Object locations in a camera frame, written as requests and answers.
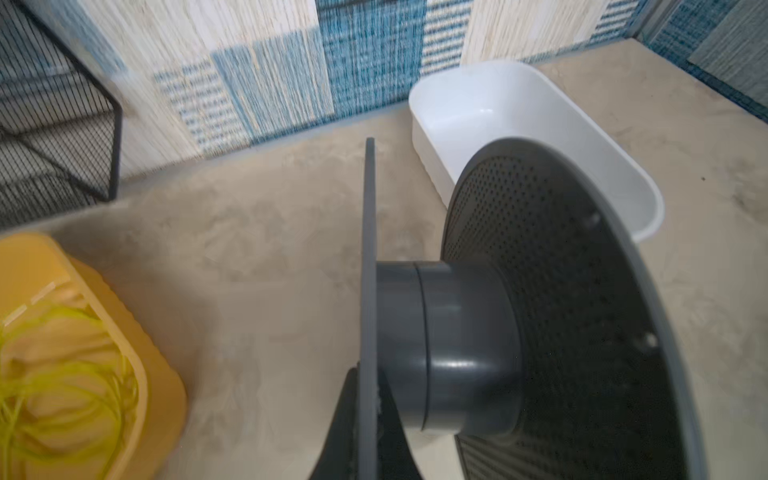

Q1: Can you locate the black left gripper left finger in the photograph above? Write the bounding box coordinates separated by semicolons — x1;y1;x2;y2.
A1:
309;367;358;480

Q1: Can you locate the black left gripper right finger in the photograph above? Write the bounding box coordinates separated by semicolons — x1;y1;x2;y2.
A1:
377;369;422;480

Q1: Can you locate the grey perforated cable spool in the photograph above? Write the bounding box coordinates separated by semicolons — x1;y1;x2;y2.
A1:
362;138;708;479

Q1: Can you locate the white plastic tub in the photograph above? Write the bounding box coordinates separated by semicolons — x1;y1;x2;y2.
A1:
408;60;665;242

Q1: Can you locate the yellow plastic tub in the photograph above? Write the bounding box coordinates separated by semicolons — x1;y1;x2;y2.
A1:
1;233;187;479

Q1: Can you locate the yellow cable coil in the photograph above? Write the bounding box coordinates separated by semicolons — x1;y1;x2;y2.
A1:
0;302;140;480

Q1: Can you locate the black wire mesh shelf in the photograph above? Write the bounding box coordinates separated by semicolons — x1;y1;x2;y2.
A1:
1;1;123;230

